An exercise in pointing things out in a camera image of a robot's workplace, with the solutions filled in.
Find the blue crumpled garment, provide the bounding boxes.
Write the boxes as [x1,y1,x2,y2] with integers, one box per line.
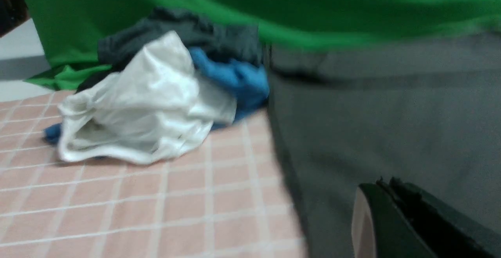
[46,47,270,143]

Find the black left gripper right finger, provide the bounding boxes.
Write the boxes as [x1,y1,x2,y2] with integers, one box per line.
[378,178,500,258]

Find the green backdrop cloth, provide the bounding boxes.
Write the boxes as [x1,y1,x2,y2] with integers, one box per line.
[25,0,501,88]

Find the gray long-sleeve top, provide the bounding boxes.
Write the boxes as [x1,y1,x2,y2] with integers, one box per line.
[264,31,500,258]

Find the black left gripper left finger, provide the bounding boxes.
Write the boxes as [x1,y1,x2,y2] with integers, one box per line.
[351,184,437,258]

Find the dark gray crumpled garment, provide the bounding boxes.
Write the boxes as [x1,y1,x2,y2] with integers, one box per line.
[76,7,263,92]

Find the white crumpled garment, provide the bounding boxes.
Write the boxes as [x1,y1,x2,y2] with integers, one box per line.
[58,31,237,165]

